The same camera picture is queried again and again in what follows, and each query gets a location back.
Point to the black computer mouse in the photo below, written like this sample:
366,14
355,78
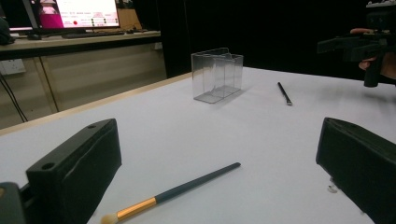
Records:
33,36

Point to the makeup brush with gold ferrule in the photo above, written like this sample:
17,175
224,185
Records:
193,183

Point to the clear acrylic organizer box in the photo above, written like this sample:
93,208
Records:
214,77

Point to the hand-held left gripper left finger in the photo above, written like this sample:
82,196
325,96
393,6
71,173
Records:
77,174

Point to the black keyboard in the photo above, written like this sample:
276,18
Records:
93,34

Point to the beige desk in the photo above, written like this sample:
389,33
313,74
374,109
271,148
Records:
102,68

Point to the small clear scrap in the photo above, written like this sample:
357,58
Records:
332,187

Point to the computer monitor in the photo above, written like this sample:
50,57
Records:
87,14

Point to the dark rounded object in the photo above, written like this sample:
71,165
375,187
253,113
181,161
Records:
4,31

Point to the black curtain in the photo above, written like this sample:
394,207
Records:
280,31

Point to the thin black makeup brush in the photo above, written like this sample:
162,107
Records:
284,92

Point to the white table cover sheet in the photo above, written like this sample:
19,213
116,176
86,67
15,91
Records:
218,133

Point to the white wall socket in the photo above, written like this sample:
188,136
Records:
11,66

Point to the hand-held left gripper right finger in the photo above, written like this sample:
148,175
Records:
364,165

